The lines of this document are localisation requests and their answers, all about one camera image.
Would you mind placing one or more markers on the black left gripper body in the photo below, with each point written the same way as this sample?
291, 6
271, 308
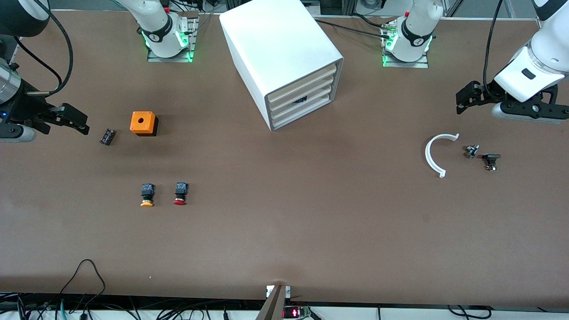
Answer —
485, 94

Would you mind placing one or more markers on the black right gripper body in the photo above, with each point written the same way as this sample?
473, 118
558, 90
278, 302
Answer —
21, 109

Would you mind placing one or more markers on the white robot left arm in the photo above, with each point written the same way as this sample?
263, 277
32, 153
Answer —
546, 58

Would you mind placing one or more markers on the yellow push button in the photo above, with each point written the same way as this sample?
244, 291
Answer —
147, 193

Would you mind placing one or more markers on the red push button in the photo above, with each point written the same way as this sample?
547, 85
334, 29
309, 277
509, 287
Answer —
180, 192

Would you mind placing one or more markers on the small black terminal block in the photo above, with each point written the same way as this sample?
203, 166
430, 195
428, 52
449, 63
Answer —
107, 137

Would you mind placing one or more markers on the small metal contact part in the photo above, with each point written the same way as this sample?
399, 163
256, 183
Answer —
471, 151

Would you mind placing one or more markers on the orange box with hole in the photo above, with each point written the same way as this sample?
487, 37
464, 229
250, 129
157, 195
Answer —
142, 121

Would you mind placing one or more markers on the small red display device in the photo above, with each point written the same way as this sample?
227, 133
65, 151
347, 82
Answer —
295, 313

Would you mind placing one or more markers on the small black bracket part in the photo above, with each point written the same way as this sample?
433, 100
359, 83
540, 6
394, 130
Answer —
490, 157

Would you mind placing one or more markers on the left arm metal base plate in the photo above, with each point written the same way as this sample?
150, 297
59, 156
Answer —
404, 65

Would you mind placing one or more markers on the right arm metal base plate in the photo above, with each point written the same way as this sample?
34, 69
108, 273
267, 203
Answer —
169, 59

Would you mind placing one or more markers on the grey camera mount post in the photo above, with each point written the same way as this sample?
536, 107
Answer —
273, 304

